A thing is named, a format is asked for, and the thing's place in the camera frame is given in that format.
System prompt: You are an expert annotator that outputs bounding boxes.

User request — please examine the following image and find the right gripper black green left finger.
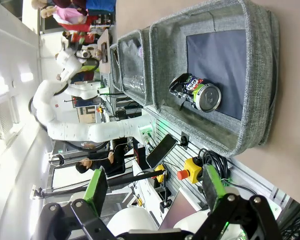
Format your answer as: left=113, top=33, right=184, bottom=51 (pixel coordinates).
left=40, top=166, right=117, bottom=240

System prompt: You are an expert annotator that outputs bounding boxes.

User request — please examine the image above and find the right gripper black green right finger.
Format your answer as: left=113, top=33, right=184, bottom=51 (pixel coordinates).
left=192, top=164, right=283, bottom=240

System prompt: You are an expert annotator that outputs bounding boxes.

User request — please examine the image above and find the crushed drink can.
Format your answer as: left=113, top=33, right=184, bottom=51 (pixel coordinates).
left=168, top=72, right=222, bottom=114

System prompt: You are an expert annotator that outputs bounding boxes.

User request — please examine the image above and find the grey fabric basket labelled Can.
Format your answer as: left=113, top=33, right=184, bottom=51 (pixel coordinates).
left=149, top=0, right=281, bottom=159

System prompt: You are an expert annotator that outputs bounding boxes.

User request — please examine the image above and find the grey fabric basket labelled Bottle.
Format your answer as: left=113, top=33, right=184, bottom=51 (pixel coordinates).
left=109, top=42, right=123, bottom=92

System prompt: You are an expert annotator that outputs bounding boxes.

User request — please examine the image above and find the grey fabric basket labelled Plastic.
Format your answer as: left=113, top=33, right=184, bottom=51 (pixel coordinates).
left=116, top=28, right=154, bottom=107

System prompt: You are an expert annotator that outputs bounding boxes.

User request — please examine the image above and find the black tripod pole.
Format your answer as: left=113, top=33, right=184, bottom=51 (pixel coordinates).
left=30, top=169, right=166, bottom=201

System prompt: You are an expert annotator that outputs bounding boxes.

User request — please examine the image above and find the yellow emergency stop button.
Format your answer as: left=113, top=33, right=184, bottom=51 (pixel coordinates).
left=151, top=164, right=167, bottom=184
left=177, top=157, right=203, bottom=185

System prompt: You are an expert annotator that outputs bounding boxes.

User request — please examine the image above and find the seated person in black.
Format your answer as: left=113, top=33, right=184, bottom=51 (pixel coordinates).
left=75, top=142, right=127, bottom=178

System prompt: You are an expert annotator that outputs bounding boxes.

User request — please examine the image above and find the black power socket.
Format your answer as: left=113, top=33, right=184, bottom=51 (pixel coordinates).
left=180, top=133, right=191, bottom=151

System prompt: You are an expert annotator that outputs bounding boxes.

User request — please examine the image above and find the black smartphone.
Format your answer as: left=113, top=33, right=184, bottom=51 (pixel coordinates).
left=145, top=133, right=178, bottom=170

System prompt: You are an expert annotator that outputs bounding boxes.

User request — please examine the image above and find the pink plush doll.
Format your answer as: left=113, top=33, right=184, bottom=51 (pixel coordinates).
left=40, top=5, right=90, bottom=26

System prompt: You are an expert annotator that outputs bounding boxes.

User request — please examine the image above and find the aluminium profile table frame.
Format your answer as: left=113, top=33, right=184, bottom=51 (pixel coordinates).
left=139, top=104, right=294, bottom=222

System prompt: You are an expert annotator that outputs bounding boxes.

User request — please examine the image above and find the coiled black cable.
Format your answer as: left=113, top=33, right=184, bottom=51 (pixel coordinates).
left=197, top=147, right=231, bottom=176

